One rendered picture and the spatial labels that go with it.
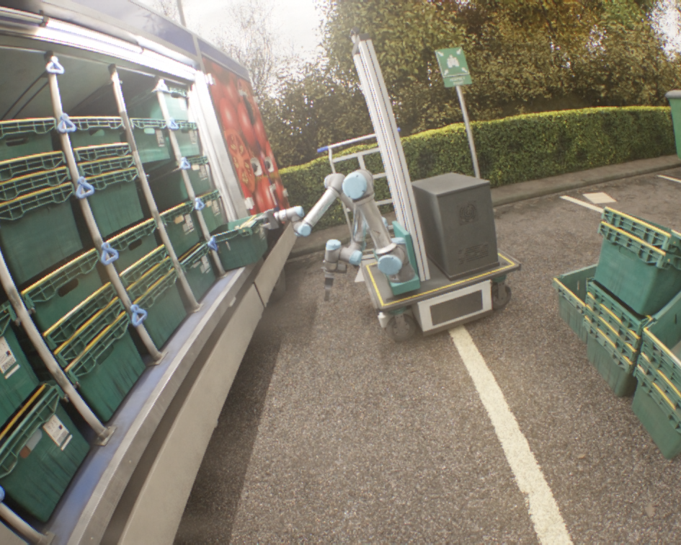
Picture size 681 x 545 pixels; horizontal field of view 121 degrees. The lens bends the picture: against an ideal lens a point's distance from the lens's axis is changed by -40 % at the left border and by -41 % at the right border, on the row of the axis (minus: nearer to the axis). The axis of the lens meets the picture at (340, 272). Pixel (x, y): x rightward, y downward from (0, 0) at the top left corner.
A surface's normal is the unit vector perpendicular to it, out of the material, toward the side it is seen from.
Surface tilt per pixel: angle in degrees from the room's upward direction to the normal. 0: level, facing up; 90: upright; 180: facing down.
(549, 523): 0
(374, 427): 0
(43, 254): 97
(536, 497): 0
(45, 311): 94
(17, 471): 94
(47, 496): 97
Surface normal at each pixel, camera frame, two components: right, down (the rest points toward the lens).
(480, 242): 0.07, 0.36
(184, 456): 0.96, -0.25
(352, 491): -0.27, -0.89
